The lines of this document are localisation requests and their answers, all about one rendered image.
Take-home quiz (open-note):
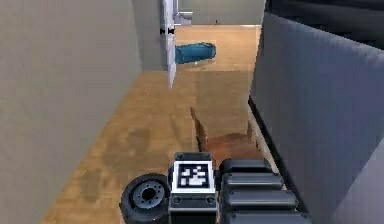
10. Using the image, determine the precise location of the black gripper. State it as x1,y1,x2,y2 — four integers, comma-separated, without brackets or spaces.
119,173,172,224

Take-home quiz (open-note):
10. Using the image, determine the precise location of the grey blue sofa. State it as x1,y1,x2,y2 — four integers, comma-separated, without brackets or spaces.
247,9,384,224

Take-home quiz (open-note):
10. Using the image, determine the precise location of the blue cylinder cushion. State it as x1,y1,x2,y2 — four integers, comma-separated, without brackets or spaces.
174,41,217,65

